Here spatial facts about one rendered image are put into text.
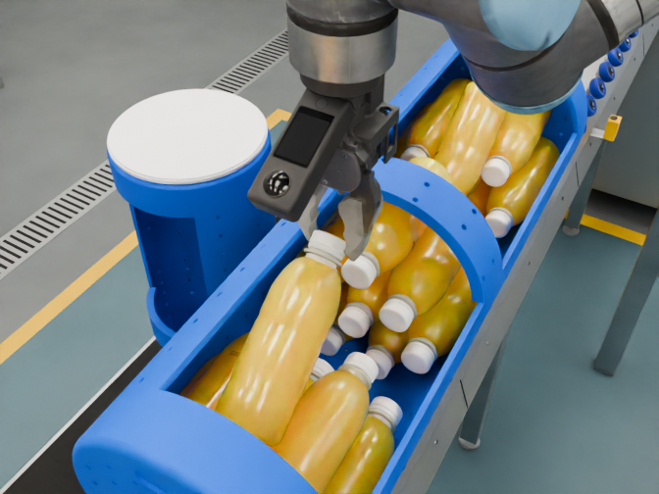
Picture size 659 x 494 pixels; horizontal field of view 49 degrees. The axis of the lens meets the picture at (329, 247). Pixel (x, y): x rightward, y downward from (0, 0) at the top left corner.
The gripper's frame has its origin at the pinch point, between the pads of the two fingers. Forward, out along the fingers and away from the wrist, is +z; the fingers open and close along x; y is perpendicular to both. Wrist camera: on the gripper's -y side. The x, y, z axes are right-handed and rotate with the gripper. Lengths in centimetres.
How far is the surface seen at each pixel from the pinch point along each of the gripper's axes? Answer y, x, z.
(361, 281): 5.9, -0.9, 10.0
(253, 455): -22.1, -5.2, 3.3
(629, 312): 107, -33, 98
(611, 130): 88, -15, 33
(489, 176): 38.0, -5.4, 14.9
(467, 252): 13.6, -10.6, 7.2
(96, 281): 61, 124, 125
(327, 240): -1.2, -0.4, -2.1
